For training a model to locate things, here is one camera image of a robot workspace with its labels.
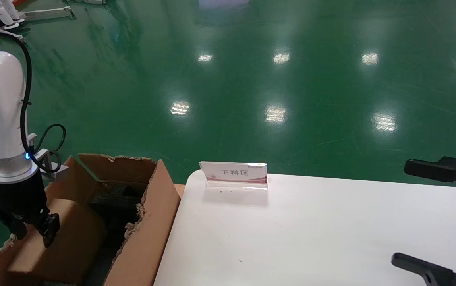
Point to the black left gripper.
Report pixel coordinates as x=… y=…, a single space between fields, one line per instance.
x=17 y=198

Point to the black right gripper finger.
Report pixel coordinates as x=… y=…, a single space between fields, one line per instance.
x=430 y=169
x=434 y=275

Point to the small brown cardboard box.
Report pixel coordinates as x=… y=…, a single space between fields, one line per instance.
x=73 y=238

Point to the large open cardboard box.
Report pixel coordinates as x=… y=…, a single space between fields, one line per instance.
x=152 y=238

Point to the flat brown cardboard sheet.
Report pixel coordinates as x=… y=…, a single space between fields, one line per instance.
x=179 y=190

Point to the black foam packing insert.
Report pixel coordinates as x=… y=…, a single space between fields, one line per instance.
x=118 y=202

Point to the acrylic sign with Chinese text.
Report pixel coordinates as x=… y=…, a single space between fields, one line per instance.
x=236 y=172

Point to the grey stand of white humanoid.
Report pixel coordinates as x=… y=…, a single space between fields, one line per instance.
x=49 y=13

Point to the white humanoid robot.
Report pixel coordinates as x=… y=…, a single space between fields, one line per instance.
x=9 y=12

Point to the grey stand of black humanoid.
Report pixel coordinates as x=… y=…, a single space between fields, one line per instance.
x=89 y=1

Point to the grey left wrist camera bracket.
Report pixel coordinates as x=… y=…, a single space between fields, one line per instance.
x=55 y=172

